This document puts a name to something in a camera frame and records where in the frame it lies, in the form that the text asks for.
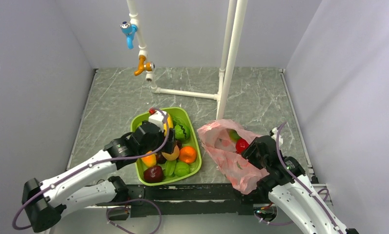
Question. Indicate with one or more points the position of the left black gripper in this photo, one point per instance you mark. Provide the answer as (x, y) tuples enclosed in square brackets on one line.
[(171, 143)]

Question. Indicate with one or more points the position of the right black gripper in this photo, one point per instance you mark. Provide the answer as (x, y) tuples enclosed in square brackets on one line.
[(249, 153)]

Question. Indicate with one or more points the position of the red fake fruit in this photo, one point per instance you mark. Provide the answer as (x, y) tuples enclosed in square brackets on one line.
[(241, 145)]

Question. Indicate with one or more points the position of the fake peach orange pink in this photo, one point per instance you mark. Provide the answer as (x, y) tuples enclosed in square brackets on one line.
[(172, 156)]

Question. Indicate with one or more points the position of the green fake fruit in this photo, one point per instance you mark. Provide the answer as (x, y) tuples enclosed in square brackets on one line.
[(233, 135)]

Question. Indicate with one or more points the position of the pink plastic bag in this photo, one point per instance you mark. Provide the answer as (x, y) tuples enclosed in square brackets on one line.
[(215, 139)]

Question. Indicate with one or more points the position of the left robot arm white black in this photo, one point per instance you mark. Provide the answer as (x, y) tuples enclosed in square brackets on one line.
[(47, 202)]

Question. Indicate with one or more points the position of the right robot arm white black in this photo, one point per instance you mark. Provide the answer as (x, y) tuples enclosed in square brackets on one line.
[(289, 188)]

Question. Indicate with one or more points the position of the orange yellow fake mango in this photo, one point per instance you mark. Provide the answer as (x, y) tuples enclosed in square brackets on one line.
[(150, 160)]

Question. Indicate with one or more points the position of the dark red fake grapes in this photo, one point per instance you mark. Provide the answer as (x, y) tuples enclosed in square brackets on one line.
[(179, 144)]

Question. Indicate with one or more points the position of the small fake watermelon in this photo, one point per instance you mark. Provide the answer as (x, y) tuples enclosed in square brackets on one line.
[(182, 132)]

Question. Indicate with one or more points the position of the green fake starfruit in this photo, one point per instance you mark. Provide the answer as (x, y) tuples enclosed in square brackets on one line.
[(169, 169)]

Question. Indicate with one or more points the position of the dark red fake apple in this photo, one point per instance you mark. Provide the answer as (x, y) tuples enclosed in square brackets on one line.
[(153, 174)]

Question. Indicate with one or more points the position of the orange fake tangerine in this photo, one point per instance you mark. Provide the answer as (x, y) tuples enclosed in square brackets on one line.
[(187, 154)]

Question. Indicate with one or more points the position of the green fake lime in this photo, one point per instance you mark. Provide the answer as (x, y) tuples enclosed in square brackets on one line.
[(181, 169)]

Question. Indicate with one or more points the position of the green plastic tray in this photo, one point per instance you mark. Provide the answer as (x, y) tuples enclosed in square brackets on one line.
[(194, 168)]

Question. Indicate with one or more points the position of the orange tap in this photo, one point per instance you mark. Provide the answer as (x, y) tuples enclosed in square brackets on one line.
[(144, 65)]

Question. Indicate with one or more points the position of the blue tap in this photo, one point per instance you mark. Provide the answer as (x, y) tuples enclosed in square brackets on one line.
[(129, 30)]

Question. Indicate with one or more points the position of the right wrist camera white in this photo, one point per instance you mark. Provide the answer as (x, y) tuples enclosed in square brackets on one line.
[(276, 136)]

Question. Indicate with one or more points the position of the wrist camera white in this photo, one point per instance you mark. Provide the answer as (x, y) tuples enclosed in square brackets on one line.
[(276, 136), (157, 118)]

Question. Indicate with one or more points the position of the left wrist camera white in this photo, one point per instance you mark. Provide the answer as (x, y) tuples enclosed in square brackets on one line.
[(157, 118)]

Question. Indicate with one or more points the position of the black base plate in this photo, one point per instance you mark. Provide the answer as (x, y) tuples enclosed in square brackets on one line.
[(192, 199)]

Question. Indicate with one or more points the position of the white pvc pipe frame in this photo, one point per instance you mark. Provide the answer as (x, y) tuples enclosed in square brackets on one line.
[(233, 29)]

